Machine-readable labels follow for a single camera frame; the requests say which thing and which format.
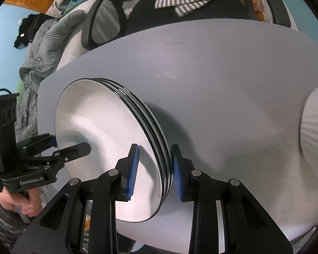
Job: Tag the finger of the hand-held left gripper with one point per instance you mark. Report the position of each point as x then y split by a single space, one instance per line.
42 140
74 150

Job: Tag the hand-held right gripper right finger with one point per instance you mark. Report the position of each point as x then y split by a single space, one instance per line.
177 176

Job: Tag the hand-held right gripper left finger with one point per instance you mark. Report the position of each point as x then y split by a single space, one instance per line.
132 173

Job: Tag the grey ribbed bowl white inside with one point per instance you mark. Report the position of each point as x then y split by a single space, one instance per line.
312 132

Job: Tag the person's left forearm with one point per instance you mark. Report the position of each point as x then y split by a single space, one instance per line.
0 225

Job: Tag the person's left hand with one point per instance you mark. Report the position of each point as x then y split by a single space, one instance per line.
18 203

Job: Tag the grey quilted duvet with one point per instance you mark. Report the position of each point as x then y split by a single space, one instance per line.
47 39

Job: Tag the black clothing pile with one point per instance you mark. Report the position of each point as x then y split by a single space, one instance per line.
29 29

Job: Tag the white crumpled cloth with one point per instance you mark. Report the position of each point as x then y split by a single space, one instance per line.
54 2

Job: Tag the black office chair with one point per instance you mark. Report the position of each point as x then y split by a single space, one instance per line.
222 8

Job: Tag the grey white striped cloth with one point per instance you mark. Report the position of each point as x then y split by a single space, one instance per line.
190 0

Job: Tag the orange yellow bag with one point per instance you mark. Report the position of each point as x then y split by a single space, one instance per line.
257 14

